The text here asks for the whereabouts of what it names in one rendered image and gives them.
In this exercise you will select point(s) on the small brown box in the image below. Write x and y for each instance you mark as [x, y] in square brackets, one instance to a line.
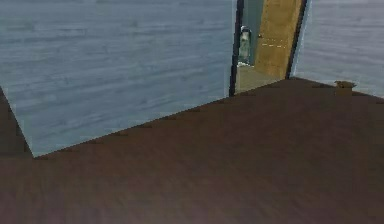
[344, 84]

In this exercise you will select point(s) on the yellow-brown room door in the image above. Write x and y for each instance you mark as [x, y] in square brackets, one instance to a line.
[278, 36]

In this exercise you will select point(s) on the pale grey-green tall object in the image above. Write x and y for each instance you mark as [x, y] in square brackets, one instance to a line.
[245, 45]

